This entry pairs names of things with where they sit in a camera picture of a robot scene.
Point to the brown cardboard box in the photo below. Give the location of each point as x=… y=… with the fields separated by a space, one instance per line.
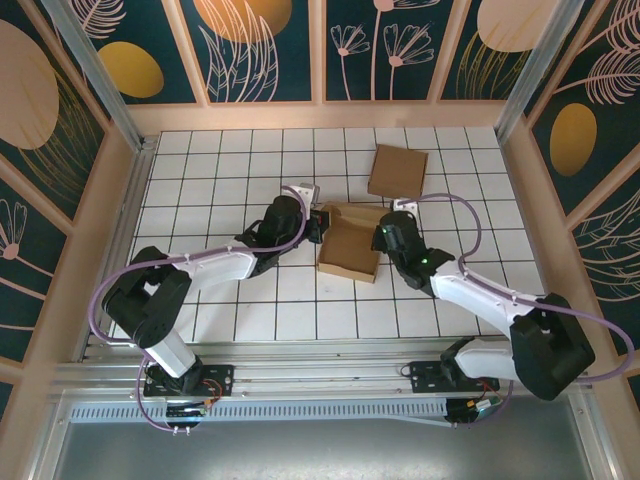
x=350 y=250
x=397 y=170

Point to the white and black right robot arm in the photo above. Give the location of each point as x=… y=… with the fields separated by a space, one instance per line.
x=475 y=295

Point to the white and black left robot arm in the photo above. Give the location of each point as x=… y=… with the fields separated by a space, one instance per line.
x=220 y=265

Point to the grey metal sheet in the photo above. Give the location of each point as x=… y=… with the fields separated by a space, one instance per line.
x=320 y=450

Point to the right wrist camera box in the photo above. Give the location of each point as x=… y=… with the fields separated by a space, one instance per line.
x=402 y=205

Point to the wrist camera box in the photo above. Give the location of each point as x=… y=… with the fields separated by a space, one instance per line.
x=309 y=192
x=402 y=205

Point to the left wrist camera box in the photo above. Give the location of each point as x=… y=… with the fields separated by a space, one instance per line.
x=309 y=192

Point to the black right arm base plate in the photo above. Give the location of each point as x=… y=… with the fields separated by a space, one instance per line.
x=425 y=377

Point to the aluminium side rail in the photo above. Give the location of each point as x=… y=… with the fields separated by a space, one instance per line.
x=127 y=210

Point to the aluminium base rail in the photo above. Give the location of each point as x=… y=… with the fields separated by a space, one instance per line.
x=325 y=370

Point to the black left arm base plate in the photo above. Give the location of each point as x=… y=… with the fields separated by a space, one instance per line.
x=220 y=375

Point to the aluminium frame post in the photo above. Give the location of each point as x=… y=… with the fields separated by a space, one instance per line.
x=530 y=65
x=95 y=65

